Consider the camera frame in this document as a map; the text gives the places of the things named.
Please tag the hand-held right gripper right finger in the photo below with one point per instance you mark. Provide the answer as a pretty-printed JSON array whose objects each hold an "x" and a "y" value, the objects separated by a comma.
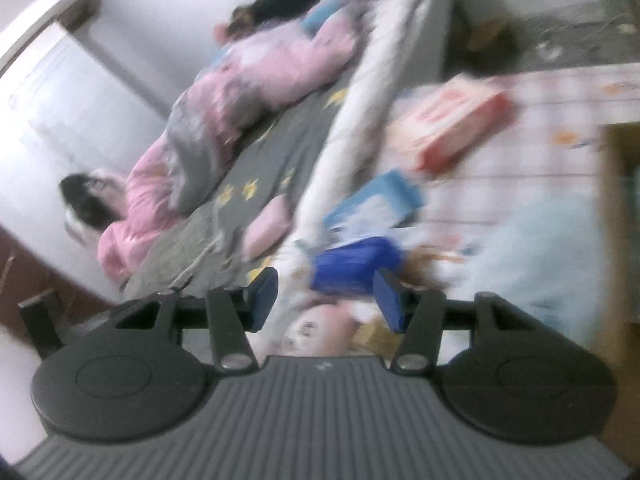
[{"x": 391, "y": 305}]

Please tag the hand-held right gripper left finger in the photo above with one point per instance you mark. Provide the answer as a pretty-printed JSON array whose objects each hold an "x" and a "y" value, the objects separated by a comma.
[{"x": 262, "y": 297}]

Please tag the blue plastic bag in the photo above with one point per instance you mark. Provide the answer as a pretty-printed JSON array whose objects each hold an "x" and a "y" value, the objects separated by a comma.
[{"x": 350, "y": 265}]

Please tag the pink plush toy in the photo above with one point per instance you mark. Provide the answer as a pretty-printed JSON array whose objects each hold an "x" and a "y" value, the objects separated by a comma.
[{"x": 320, "y": 325}]

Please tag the pink cloth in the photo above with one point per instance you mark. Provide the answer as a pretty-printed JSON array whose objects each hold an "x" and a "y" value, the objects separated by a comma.
[{"x": 267, "y": 230}]

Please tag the blue and white packet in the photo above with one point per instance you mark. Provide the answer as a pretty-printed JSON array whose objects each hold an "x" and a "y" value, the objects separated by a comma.
[{"x": 370, "y": 205}]

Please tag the light blue fluffy cloth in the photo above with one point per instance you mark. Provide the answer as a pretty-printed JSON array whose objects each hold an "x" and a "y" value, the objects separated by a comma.
[{"x": 540, "y": 260}]

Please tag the large cardboard box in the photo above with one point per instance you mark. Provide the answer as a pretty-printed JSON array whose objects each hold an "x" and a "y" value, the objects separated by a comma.
[{"x": 617, "y": 170}]

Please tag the grey bed sheet yellow print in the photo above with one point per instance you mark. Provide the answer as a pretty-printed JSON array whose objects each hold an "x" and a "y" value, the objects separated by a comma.
[{"x": 280, "y": 160}]

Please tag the black and white plush toy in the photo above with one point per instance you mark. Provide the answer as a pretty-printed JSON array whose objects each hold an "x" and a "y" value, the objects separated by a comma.
[{"x": 82, "y": 200}]

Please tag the pink and grey quilt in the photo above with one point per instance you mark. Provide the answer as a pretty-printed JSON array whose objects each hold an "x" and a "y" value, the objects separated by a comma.
[{"x": 280, "y": 60}]

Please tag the white cabinet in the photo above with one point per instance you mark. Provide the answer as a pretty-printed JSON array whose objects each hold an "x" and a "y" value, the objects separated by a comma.
[{"x": 65, "y": 110}]

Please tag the light blue pillow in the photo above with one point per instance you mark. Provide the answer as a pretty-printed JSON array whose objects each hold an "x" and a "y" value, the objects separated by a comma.
[{"x": 320, "y": 15}]

